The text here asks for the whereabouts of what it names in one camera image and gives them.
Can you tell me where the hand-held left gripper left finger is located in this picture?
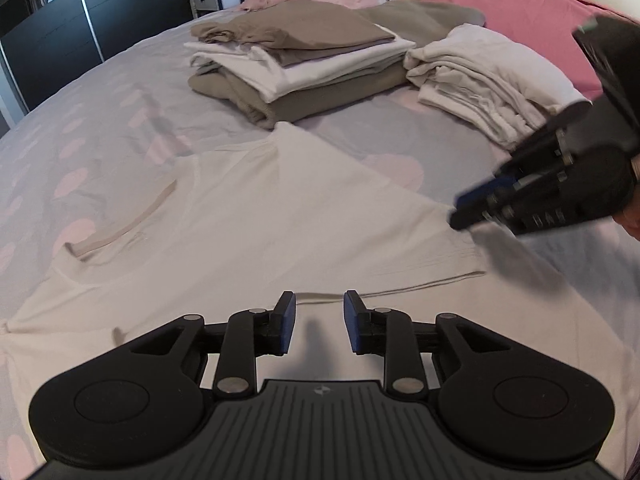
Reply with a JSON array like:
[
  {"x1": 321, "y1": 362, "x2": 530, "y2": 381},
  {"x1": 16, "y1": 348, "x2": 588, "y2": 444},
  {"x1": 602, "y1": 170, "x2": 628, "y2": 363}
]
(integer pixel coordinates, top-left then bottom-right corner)
[{"x1": 122, "y1": 291, "x2": 297, "y2": 402}]

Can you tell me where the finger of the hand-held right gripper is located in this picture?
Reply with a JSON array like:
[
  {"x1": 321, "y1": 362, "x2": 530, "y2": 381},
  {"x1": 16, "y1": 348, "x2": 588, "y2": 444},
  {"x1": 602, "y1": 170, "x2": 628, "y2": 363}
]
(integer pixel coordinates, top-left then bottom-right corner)
[
  {"x1": 449, "y1": 160, "x2": 576, "y2": 235},
  {"x1": 456, "y1": 102, "x2": 596, "y2": 209}
]

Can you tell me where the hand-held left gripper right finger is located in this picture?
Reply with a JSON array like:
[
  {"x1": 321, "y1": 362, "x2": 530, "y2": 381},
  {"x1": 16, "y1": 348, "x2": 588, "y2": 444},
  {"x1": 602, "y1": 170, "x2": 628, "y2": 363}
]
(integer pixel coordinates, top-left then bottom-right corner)
[{"x1": 344, "y1": 290, "x2": 521, "y2": 402}]

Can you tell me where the white t-shirt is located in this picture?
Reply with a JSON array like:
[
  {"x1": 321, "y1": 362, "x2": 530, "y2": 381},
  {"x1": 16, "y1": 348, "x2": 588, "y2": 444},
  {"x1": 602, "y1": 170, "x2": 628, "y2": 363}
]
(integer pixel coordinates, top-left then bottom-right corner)
[{"x1": 0, "y1": 121, "x2": 640, "y2": 441}]

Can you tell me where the pile of folded white clothes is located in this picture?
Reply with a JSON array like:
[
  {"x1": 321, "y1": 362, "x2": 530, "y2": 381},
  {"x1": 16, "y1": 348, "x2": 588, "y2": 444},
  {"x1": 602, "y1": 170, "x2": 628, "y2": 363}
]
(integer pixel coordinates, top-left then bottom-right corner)
[{"x1": 404, "y1": 24, "x2": 593, "y2": 151}]

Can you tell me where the stack of brown white clothes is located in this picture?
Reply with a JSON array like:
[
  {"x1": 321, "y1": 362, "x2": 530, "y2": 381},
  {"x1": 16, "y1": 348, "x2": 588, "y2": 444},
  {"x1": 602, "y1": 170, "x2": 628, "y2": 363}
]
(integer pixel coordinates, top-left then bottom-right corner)
[{"x1": 184, "y1": 35, "x2": 417, "y2": 103}]

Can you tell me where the person's right hand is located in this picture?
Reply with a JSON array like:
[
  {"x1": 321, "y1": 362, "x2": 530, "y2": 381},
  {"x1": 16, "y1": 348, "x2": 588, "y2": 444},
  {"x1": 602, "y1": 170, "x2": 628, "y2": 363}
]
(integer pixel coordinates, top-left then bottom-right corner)
[{"x1": 615, "y1": 160, "x2": 640, "y2": 241}]

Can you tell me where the pink pillow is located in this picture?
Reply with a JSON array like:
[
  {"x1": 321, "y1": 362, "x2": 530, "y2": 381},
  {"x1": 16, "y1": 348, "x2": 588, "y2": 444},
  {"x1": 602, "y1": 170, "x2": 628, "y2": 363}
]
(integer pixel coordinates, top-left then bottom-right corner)
[{"x1": 421, "y1": 0, "x2": 618, "y2": 103}]

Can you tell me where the grey-green cloth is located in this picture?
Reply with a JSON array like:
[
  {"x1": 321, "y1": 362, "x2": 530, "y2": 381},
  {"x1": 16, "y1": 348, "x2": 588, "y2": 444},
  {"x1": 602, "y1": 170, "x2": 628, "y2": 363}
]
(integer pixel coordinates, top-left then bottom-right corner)
[{"x1": 357, "y1": 0, "x2": 487, "y2": 36}]

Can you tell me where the folded taupe shirt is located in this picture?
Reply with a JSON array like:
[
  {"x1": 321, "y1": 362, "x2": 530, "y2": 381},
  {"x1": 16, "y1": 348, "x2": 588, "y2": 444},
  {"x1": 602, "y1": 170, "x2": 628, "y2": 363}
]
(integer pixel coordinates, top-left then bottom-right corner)
[{"x1": 190, "y1": 0, "x2": 399, "y2": 66}]

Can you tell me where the grey pink-dotted bed sheet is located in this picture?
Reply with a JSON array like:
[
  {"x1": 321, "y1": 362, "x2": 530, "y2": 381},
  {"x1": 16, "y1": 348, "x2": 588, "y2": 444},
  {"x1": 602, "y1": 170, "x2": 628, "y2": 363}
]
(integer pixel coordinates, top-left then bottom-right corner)
[{"x1": 0, "y1": 0, "x2": 640, "y2": 480}]

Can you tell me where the black wardrobe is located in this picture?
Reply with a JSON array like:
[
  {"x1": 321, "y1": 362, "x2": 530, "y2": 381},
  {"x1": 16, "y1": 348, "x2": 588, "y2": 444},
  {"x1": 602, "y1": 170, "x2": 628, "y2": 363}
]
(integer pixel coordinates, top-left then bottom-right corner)
[{"x1": 0, "y1": 0, "x2": 211, "y2": 116}]

